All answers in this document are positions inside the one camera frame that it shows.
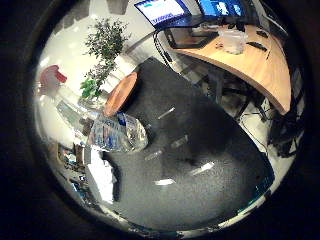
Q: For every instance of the clear spray bottle red trigger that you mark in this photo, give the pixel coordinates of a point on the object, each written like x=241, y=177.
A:
x=113, y=131

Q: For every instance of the white checked cloth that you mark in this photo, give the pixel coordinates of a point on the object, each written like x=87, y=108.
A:
x=101, y=176

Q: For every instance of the round wooden board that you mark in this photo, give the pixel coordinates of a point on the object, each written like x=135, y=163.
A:
x=120, y=94

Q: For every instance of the black open laptop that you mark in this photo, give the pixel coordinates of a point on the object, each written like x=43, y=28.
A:
x=190, y=37

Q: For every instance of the tall leafy plant white pot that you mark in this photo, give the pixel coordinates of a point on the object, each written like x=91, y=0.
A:
x=106, y=43

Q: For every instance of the cluttered storage shelf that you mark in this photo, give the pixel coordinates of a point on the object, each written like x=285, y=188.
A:
x=70, y=158

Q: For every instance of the clear plastic container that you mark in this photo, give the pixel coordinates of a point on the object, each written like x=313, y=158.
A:
x=233, y=41

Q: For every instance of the computer monitor white screen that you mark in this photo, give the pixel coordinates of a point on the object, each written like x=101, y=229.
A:
x=163, y=11

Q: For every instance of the curved wooden desk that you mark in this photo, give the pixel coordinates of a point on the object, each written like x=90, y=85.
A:
x=253, y=63

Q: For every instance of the computer monitor blue screen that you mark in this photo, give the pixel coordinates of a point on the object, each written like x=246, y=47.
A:
x=221, y=7

